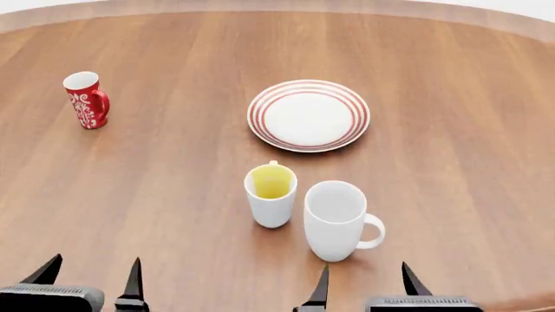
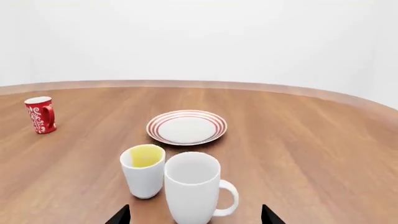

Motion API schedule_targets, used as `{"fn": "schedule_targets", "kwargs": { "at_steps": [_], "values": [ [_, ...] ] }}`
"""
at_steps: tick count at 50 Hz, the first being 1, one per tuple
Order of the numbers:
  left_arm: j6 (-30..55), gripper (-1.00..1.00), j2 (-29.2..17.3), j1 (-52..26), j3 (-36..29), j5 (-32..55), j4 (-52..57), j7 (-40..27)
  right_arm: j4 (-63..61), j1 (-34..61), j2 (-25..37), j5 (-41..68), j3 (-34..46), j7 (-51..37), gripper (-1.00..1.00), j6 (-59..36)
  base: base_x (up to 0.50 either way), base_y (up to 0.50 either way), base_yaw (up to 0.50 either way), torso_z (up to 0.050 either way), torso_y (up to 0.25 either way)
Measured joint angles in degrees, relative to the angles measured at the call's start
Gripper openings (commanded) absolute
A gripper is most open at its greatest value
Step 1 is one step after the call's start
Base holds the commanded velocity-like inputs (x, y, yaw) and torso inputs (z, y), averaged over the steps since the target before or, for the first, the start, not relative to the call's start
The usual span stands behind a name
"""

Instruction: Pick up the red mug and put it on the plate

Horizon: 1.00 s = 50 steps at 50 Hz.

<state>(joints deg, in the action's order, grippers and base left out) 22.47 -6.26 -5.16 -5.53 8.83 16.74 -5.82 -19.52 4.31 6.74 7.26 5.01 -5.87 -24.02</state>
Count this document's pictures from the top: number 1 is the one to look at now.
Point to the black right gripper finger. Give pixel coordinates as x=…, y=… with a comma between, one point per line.
x=414, y=281
x=317, y=291

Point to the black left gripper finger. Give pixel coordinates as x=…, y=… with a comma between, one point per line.
x=133, y=286
x=45, y=272

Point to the large white mug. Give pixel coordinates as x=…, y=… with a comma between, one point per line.
x=331, y=224

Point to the white mug with yellow inside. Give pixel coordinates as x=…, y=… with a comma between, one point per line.
x=271, y=204

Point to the red mug with white pattern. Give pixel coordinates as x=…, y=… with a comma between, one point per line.
x=84, y=105

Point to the white plate with red rings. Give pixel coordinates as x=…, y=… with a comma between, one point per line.
x=308, y=116

